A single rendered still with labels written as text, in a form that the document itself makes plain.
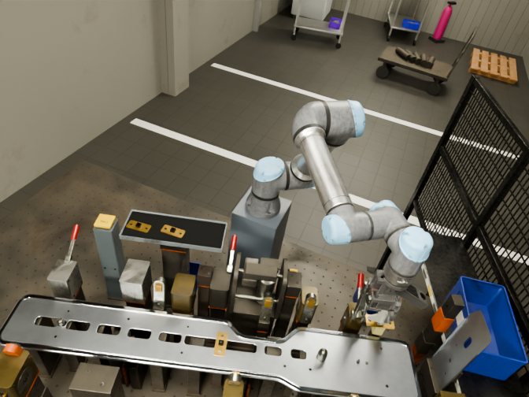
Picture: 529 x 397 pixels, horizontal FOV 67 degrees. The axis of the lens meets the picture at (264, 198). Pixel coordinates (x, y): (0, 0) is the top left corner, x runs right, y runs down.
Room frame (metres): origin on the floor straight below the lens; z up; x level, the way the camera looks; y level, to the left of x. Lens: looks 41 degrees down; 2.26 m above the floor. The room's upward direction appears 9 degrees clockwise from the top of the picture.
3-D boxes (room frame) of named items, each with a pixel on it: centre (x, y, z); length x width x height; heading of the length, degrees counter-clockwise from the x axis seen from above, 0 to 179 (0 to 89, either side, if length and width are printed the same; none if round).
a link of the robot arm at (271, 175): (1.26, -0.01, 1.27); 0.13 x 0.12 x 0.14; 112
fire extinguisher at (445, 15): (7.58, -2.59, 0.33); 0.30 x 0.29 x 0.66; 164
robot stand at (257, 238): (1.26, 0.00, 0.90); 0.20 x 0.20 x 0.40; 74
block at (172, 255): (0.99, 0.31, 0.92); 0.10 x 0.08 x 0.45; 92
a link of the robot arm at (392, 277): (0.68, -0.37, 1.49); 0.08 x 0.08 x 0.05
